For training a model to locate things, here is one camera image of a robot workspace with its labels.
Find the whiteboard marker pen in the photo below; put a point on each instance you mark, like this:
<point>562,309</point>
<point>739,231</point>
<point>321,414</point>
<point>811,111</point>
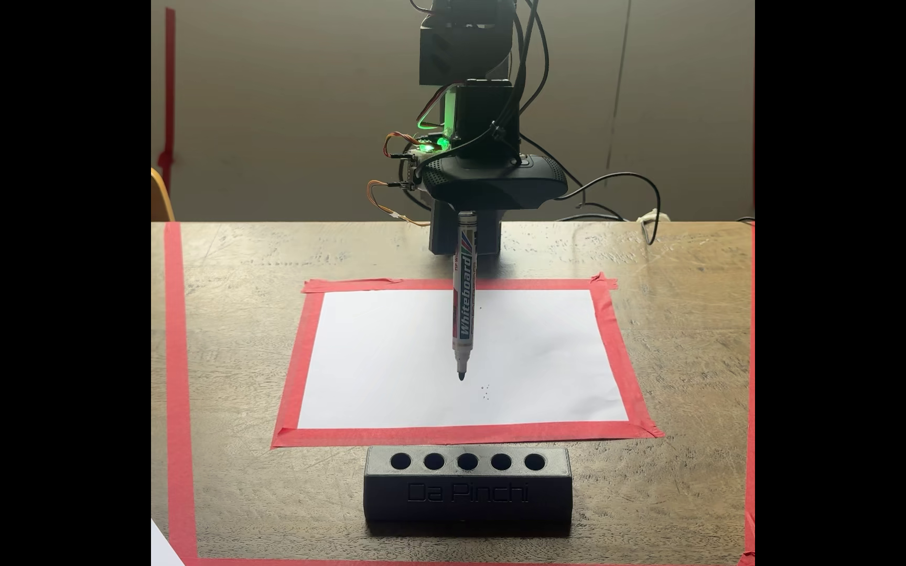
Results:
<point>465,299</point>

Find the black pen holder block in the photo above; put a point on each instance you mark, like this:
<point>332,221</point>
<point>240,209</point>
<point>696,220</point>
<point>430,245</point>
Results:
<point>469,495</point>

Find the black oval webcam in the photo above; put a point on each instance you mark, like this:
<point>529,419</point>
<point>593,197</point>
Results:
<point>500,185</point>

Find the small circuit board with LED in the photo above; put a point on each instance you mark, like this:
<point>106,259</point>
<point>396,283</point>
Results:
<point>431,145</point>

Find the red tape strip on paper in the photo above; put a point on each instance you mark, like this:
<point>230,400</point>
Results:
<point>300,361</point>
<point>390,435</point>
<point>618,354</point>
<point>532,284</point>

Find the white paper sheet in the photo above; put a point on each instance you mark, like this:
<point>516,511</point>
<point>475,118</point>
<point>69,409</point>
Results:
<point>390,361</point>

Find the white plug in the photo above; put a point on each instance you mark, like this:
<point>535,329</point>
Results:
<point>653,215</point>

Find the wooden chair back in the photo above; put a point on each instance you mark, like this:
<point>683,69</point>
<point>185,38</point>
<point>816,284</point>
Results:
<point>160,200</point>

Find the long red table tape strip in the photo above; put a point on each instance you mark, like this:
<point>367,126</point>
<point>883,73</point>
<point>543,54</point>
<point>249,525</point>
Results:
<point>750,393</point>
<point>461,562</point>
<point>179,393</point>

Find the white paper corner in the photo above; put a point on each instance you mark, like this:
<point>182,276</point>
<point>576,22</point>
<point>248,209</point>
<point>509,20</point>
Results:
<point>162,550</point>

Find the red strip on wall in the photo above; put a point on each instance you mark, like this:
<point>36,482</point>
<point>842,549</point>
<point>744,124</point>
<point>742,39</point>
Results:
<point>170,94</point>

